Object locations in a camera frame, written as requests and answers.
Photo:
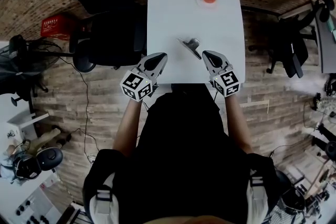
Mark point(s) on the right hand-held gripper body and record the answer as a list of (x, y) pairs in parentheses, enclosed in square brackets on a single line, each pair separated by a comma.
[(225, 84)]

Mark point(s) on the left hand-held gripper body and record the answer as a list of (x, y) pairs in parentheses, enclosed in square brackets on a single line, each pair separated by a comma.
[(136, 85)]

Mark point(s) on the person's left forearm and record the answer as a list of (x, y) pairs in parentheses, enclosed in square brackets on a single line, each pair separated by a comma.
[(126, 128)]

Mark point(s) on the person's right forearm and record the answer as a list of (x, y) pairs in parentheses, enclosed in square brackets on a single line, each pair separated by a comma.
[(237, 126)]

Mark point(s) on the black high-back office chair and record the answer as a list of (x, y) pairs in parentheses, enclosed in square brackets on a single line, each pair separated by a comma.
[(113, 34)]

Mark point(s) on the black standing fan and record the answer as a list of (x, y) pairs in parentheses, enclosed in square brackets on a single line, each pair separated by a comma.
[(84, 59)]

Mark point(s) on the black mesh office chair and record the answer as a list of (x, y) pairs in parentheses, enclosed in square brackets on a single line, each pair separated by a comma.
[(291, 47)]

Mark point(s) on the white table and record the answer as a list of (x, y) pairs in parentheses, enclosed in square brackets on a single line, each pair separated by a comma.
[(183, 21)]

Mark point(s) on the person's black clothing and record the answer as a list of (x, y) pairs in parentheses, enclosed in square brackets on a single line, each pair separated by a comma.
[(183, 165)]

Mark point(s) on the red plastic crate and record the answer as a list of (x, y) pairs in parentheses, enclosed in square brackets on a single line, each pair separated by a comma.
[(53, 26)]

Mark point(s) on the dark grey desk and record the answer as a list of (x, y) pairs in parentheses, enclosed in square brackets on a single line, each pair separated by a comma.
[(326, 55)]

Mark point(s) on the black swivel chair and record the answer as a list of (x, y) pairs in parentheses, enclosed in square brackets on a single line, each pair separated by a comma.
[(18, 86)]

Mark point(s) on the teal box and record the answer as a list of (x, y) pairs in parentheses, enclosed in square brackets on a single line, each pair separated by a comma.
[(332, 30)]

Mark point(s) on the white desk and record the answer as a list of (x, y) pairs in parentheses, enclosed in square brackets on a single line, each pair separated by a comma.
[(13, 186)]

